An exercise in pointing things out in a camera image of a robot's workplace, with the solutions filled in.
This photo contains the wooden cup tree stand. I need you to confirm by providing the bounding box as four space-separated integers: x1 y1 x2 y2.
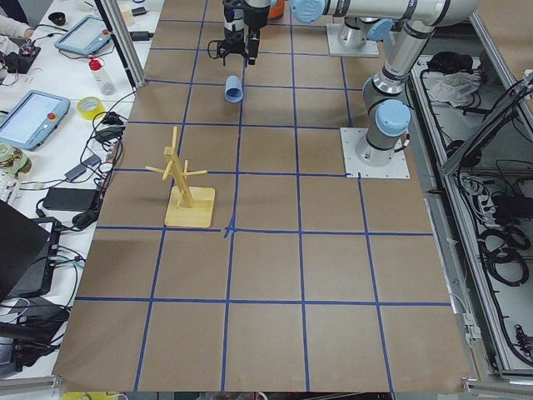
145 127 216 228

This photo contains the white crumpled cloth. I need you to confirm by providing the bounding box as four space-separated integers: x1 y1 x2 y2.
429 72 481 108

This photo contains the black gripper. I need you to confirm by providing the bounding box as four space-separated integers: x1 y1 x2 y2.
217 28 260 66
242 0 268 30

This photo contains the yellow tape roll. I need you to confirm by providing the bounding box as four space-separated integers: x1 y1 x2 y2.
77 97 106 120

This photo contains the black power adapter brick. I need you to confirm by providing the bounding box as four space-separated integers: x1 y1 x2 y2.
42 187 97 212

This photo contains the black laptop computer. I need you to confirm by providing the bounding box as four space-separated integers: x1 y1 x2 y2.
1 202 60 300

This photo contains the blue teach pendant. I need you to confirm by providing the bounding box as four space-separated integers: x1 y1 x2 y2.
1 90 71 150
54 16 111 56

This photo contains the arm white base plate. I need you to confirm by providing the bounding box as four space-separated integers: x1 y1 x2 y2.
326 23 379 58
340 127 411 179

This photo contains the far blue teach pendant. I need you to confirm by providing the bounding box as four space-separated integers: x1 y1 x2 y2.
54 16 111 56

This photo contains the light blue plastic cup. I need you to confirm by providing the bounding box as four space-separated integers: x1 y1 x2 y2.
224 75 243 103

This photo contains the black bowl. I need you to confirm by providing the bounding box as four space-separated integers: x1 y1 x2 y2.
47 12 66 27

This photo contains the near blue teach pendant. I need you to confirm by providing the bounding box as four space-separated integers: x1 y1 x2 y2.
1 90 71 150

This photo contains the red capped squeeze bottle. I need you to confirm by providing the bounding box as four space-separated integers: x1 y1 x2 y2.
88 56 116 96

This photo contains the aluminium frame post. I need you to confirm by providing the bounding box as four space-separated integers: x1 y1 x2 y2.
95 0 146 89

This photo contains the orange cylindrical canister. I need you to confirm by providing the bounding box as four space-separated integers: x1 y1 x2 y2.
268 0 285 19

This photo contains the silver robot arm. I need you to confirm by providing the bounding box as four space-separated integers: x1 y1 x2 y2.
207 1 394 65
290 1 481 167

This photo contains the person hand in sleeve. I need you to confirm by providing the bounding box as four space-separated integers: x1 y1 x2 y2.
0 15 34 39

